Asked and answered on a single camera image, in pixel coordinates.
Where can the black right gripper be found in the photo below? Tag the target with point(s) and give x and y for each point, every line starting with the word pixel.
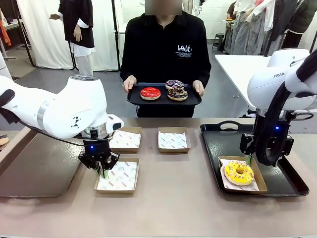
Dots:
pixel 278 134

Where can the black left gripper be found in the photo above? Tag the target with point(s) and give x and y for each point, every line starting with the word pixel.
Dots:
pixel 96 151

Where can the white printed paper liner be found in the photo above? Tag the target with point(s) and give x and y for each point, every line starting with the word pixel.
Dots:
pixel 173 140
pixel 229 186
pixel 121 177
pixel 128 140

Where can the brown cardboard food box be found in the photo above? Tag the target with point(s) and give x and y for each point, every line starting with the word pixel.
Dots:
pixel 115 192
pixel 173 151
pixel 128 150
pixel 260 178

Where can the yellow sprinkled donut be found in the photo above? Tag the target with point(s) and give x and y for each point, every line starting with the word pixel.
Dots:
pixel 232 173

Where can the small black serving tray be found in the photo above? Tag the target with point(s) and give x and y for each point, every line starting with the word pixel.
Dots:
pixel 133 98

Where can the red glazed donut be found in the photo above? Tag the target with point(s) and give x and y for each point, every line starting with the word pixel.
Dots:
pixel 148 93

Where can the chocolate sprinkled donut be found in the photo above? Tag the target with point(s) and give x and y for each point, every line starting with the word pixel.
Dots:
pixel 177 95

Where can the purple drizzled donut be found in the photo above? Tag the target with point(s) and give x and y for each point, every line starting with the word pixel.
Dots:
pixel 173 84

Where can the person's left forearm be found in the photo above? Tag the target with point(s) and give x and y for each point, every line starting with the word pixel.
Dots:
pixel 203 72

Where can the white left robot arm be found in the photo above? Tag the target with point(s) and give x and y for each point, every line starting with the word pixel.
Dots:
pixel 62 111

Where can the person's right forearm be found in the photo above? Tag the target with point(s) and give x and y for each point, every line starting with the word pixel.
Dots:
pixel 126 70

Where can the large black plastic tray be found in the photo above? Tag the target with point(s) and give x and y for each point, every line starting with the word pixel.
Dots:
pixel 215 148

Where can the large brown plastic tray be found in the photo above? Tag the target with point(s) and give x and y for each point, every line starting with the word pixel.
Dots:
pixel 37 173

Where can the person's right hand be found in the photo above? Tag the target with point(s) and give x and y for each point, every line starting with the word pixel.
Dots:
pixel 130 83

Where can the person's left hand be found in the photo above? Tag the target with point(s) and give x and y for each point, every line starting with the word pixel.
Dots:
pixel 199 86

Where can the large white table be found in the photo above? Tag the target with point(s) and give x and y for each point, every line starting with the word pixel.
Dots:
pixel 235 69

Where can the tan round object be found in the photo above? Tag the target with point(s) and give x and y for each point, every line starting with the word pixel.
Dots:
pixel 3 141

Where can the grey hanging garments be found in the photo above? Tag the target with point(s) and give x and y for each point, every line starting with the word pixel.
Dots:
pixel 247 34

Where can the small dark stool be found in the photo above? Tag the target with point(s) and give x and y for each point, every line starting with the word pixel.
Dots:
pixel 218 39

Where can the mannequin in dark coat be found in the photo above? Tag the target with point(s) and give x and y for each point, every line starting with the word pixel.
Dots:
pixel 292 24

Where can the person's black shirt torso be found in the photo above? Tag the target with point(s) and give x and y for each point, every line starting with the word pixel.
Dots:
pixel 158 49

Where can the white curtain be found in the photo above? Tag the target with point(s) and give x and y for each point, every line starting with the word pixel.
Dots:
pixel 44 37

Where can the black light stand pole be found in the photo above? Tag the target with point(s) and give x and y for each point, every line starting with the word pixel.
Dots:
pixel 114 24

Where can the mannequin in black top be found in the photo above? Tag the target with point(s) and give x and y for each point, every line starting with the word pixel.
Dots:
pixel 79 24

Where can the orange hanging garment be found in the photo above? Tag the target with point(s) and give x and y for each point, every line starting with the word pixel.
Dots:
pixel 6 37

